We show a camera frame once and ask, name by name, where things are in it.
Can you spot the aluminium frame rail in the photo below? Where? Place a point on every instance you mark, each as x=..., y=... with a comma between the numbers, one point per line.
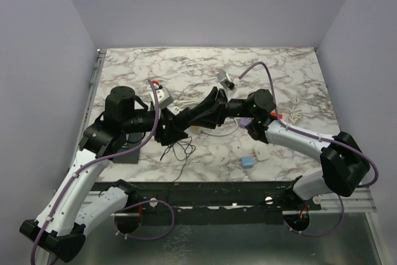
x=360, y=201

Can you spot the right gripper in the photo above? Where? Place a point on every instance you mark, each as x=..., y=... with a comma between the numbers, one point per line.
x=212, y=117

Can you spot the black power adapter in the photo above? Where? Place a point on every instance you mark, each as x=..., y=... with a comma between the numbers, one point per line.
x=182, y=150

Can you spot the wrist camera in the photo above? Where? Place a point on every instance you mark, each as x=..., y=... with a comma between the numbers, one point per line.
x=164, y=98
x=229, y=84

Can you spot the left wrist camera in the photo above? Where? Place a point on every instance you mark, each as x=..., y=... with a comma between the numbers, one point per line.
x=164, y=98

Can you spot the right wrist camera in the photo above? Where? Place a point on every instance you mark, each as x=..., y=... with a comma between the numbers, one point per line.
x=229, y=84

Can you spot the black mat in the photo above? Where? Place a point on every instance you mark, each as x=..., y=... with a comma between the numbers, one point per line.
x=130, y=153

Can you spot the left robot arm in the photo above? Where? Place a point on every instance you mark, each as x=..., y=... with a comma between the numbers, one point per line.
x=125, y=126

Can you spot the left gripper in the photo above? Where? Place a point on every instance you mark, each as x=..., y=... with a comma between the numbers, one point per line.
x=164, y=120

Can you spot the white plug adapter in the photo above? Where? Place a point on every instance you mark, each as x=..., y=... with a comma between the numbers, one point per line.
x=261, y=152

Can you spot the blue cube plug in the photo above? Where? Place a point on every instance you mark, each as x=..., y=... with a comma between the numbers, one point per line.
x=247, y=162

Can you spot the purple power strip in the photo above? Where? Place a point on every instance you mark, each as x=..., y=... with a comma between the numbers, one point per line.
x=294, y=116

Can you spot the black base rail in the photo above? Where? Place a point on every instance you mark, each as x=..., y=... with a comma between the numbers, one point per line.
x=211, y=203

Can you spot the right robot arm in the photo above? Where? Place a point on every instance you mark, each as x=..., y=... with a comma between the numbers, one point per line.
x=343, y=165

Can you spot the beige cube socket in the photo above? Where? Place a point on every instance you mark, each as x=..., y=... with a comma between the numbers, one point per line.
x=196, y=129

